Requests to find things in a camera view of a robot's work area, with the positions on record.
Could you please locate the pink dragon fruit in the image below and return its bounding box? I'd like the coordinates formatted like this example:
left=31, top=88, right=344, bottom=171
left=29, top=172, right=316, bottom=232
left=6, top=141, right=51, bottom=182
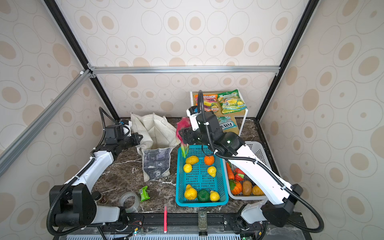
left=176, top=118, right=191, bottom=158

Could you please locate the orange pink snack bag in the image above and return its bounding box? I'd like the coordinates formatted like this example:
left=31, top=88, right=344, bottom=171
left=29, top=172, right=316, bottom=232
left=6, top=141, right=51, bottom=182
left=203, top=94, right=220, bottom=113

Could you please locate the orange tangerine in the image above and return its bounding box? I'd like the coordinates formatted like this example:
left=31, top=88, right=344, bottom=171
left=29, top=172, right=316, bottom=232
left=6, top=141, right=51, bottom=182
left=204, top=156, right=215, bottom=166

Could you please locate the cream canvas tote bag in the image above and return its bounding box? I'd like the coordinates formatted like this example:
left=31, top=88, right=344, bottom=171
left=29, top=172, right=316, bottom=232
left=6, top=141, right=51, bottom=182
left=131, top=113, right=180, bottom=182

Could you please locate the green avocado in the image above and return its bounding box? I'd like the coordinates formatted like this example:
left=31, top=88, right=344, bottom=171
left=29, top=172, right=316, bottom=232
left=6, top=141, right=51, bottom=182
left=197, top=190, right=210, bottom=203

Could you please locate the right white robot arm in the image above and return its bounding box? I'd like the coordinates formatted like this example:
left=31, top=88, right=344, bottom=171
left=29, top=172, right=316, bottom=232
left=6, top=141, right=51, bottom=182
left=179, top=91, right=325, bottom=233

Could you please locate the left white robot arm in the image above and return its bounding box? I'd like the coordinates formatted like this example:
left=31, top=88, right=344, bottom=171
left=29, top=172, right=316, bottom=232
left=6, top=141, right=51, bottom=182
left=46, top=108, right=143, bottom=236

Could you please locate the green Fox's candy bag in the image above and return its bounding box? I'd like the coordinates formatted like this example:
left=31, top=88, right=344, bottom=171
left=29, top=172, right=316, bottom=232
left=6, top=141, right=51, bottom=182
left=218, top=116, right=239, bottom=134

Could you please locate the green yellow snack bag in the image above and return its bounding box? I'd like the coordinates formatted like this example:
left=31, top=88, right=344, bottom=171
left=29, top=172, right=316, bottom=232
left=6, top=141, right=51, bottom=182
left=218, top=90, right=247, bottom=114

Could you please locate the bumpy yellow citron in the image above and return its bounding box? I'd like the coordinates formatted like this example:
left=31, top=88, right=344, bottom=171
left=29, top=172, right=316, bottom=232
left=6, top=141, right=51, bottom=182
left=186, top=156, right=199, bottom=165

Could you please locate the white wooden two-tier shelf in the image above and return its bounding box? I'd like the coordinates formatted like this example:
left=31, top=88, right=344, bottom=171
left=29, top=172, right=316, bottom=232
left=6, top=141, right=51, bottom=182
left=203, top=90, right=249, bottom=136

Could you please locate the small yellow lemon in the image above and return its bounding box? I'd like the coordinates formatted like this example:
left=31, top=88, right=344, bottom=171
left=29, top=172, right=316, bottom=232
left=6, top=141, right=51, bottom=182
left=183, top=164, right=193, bottom=173

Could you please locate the white plastic basket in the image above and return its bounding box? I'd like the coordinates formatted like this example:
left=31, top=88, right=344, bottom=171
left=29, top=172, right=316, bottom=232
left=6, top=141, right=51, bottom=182
left=226, top=141, right=271, bottom=201

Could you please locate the orange carrot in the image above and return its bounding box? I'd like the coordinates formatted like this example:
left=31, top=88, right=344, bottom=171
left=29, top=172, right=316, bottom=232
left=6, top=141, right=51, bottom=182
left=226, top=162, right=235, bottom=180

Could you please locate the teal plastic basket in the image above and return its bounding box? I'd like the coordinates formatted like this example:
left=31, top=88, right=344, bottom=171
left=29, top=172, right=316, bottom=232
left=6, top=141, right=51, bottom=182
left=176, top=145, right=229, bottom=208

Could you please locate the small orange pumpkin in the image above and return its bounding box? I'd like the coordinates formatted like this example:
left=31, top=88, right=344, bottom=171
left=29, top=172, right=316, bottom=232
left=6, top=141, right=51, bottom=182
left=229, top=180, right=243, bottom=195

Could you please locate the small dark bottle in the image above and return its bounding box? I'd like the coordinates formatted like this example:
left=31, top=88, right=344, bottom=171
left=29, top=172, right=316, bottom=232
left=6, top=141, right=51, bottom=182
left=91, top=191, right=109, bottom=205

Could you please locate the large bumpy yellow lemon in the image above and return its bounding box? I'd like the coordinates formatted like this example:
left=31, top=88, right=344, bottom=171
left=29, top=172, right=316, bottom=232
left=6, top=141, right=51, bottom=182
left=184, top=185, right=198, bottom=201

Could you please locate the green crumpled wrapper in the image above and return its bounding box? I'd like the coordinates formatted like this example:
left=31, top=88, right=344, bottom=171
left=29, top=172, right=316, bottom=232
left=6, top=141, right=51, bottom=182
left=139, top=186, right=150, bottom=202

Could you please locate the yellow lemon front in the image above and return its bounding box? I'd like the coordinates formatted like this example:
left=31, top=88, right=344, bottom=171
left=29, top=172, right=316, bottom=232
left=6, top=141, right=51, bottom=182
left=210, top=191, right=221, bottom=202

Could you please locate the brown potato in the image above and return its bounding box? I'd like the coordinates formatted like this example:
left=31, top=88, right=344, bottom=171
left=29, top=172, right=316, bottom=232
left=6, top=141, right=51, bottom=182
left=242, top=181, right=253, bottom=196

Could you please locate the clear tape roll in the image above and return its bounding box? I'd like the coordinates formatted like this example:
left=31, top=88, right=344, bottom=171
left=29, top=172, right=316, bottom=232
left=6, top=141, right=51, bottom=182
left=118, top=192, right=140, bottom=213

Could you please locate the yellow orange potato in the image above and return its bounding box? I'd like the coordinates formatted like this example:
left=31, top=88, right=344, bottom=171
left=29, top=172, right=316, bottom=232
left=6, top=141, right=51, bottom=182
left=252, top=185, right=265, bottom=196

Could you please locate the pink marker pen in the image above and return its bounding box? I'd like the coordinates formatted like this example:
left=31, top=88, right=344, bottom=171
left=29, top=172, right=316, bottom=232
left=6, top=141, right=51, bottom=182
left=164, top=204, right=168, bottom=234

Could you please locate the horizontal aluminium frame bar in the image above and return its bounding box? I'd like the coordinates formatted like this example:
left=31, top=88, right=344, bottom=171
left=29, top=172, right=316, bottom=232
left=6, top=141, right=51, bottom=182
left=91, top=66, right=280, bottom=74

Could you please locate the diagonal aluminium frame bar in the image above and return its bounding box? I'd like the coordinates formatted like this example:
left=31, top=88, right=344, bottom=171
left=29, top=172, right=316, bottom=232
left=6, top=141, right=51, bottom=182
left=1, top=70, right=91, bottom=175

